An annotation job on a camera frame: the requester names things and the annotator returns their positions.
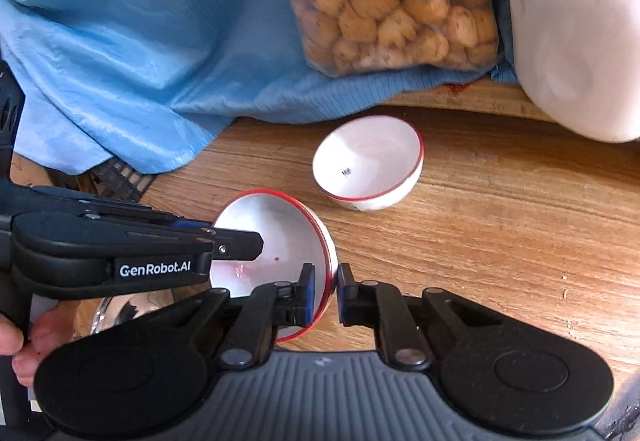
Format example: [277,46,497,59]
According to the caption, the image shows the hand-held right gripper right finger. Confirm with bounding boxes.
[336,263,503,368]

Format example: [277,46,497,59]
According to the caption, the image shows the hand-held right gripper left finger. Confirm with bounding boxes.
[170,262,318,368]

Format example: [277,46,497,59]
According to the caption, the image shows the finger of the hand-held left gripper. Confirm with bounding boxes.
[15,185,217,240]
[200,228,265,272]

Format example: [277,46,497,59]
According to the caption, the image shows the white red-rimmed bowl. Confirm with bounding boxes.
[209,190,337,342]
[312,116,425,213]

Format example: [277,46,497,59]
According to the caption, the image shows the stainless steel bowl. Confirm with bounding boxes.
[74,288,211,339]

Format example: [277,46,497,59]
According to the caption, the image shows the person's left hand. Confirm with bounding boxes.
[0,308,71,389]

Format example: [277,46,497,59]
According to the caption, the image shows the black plastic crate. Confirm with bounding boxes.
[75,156,157,203]

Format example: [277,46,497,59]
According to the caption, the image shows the blue cloth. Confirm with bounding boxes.
[0,0,516,174]

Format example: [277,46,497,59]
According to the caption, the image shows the white jug blue lid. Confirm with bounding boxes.
[505,0,640,143]

